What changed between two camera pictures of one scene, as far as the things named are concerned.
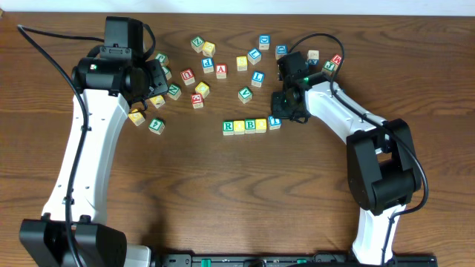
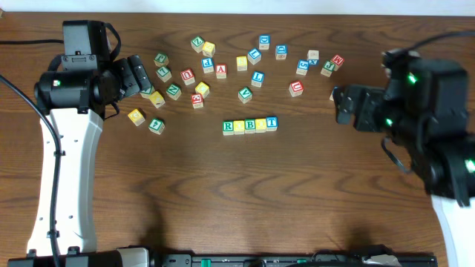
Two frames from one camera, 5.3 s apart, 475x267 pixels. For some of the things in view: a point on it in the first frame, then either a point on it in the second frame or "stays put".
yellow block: x=260 y=125 stays put
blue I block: x=274 y=123 stays put
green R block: x=228 y=127 stays put
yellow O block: x=239 y=127 stays put
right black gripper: x=275 y=107 → x=379 y=103
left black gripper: x=156 y=79 → x=138 y=74
